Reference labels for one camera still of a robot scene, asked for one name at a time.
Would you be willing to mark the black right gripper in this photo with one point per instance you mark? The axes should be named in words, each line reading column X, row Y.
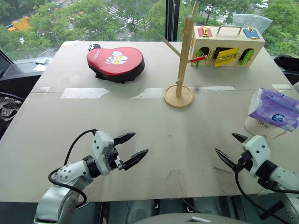
column 247, row 162

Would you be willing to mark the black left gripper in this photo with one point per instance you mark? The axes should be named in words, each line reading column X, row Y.
column 111, row 158

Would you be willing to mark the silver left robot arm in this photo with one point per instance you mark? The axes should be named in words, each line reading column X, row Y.
column 61, row 186

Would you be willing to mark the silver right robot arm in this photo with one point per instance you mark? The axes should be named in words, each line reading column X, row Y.
column 283, row 178

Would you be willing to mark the white mug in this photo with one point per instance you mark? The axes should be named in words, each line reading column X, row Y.
column 257, row 127

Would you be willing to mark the wooden mug tree stand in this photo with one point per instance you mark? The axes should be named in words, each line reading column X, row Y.
column 183, row 60

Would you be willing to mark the purple tissue pack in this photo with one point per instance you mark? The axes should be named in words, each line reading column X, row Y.
column 271, row 107

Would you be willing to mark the light grey rounded robot body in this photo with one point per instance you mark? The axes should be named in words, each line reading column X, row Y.
column 168, row 219

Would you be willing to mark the red heart-shaped pad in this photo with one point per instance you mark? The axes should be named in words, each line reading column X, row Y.
column 114, row 60

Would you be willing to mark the black bag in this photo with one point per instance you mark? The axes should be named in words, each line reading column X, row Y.
column 287, row 61

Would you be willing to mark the wooden lock box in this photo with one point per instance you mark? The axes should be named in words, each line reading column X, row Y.
column 233, row 40

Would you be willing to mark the white paper sheet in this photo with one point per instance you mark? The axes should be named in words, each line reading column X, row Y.
column 39, row 67

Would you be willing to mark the crumpled silver wrapper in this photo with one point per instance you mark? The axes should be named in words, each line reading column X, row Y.
column 42, row 61

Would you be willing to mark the plaid cloth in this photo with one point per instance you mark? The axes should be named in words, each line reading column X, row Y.
column 7, row 112

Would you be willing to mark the blue plastic bag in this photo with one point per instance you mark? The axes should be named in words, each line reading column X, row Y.
column 254, row 22

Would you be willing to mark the black chair rim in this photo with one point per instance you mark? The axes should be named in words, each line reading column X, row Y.
column 11, row 95

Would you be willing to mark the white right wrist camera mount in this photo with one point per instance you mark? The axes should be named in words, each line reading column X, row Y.
column 258, row 151

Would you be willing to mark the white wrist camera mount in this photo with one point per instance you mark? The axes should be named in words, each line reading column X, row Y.
column 258, row 151
column 101, row 144

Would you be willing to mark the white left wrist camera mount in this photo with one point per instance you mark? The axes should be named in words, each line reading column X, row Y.
column 101, row 144

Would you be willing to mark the black window frame post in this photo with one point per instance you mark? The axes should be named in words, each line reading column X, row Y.
column 172, row 18

